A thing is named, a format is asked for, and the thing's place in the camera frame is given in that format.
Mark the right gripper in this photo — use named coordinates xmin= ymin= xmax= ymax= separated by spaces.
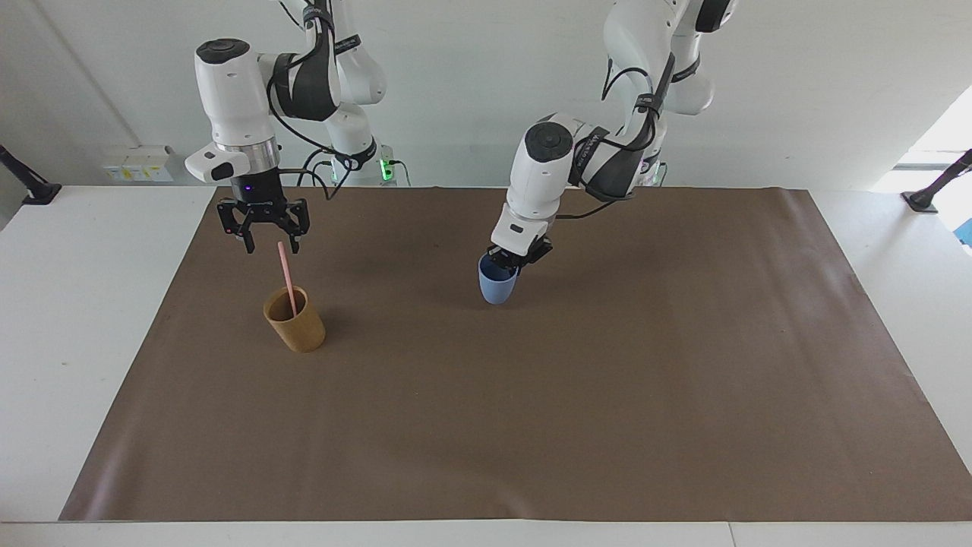
xmin=216 ymin=170 xmax=311 ymax=255

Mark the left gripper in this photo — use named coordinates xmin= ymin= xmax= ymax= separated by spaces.
xmin=487 ymin=236 xmax=554 ymax=274

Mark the blue cup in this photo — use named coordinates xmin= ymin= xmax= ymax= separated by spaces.
xmin=478 ymin=253 xmax=520 ymax=306

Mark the pink chopstick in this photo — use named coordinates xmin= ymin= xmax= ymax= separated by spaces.
xmin=276 ymin=241 xmax=299 ymax=318

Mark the brown cup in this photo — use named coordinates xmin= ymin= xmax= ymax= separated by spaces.
xmin=263 ymin=286 xmax=327 ymax=354

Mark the black stand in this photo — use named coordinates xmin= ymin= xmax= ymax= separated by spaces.
xmin=901 ymin=148 xmax=972 ymax=214
xmin=0 ymin=144 xmax=63 ymax=207

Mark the white wall socket box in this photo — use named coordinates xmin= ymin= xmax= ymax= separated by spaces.
xmin=102 ymin=145 xmax=175 ymax=184

